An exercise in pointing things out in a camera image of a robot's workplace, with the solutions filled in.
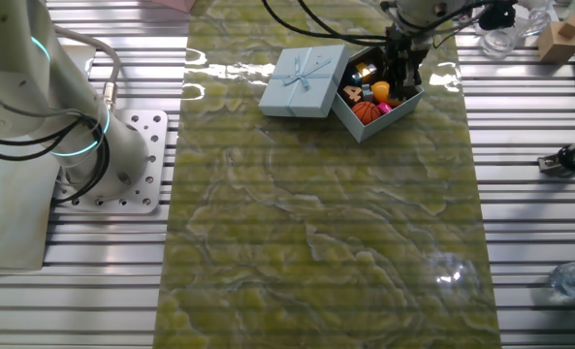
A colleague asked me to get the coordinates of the pink flat object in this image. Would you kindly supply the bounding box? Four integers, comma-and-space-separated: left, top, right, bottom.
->
150, 0, 197, 14

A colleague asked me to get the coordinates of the small wooden cube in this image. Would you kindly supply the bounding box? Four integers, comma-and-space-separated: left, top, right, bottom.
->
557, 14, 575, 40

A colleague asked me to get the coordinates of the light blue gift box lid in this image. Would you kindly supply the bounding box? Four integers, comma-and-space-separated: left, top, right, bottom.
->
258, 44, 352, 119

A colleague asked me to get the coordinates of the light blue gift box base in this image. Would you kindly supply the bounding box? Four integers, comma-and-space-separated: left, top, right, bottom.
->
332, 44, 426, 144

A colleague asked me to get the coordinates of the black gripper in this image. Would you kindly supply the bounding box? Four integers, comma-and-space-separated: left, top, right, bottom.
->
386, 28, 433, 101

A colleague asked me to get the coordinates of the black cable loop bundle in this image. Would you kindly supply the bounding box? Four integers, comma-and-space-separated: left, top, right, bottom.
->
0, 115, 112, 205

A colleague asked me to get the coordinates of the gold metallic toy block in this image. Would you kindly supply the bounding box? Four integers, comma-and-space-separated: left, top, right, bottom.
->
354, 61, 379, 79

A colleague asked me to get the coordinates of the green marble pattern mat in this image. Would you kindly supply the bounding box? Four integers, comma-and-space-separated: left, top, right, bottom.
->
151, 0, 502, 349

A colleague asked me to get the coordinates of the large wooden cube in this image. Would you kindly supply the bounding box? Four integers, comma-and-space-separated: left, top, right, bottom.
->
537, 27, 575, 64

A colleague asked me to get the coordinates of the dark blue toy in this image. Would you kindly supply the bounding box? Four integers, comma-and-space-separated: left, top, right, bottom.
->
343, 66, 364, 87

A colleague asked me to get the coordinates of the black cable clip bundle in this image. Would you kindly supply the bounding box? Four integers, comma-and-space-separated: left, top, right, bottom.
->
478, 2, 518, 32

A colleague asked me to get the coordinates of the silver robot mounting plate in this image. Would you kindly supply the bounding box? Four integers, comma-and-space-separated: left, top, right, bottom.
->
52, 109, 170, 215

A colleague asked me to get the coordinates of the yellow orange toy mango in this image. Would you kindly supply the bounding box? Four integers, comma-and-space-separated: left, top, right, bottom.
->
369, 79, 405, 109

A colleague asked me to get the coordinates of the black cable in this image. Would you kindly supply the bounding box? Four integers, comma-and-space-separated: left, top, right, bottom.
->
295, 0, 482, 43
260, 0, 482, 48

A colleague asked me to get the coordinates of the clear glass mug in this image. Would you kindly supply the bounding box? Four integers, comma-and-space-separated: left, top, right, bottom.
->
475, 0, 554, 59

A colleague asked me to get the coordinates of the grey cable with metal plug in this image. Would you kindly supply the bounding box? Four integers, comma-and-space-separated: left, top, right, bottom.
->
52, 24, 122, 112

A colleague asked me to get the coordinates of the orange toy basketball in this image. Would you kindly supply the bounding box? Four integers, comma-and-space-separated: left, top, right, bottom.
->
351, 100, 383, 126

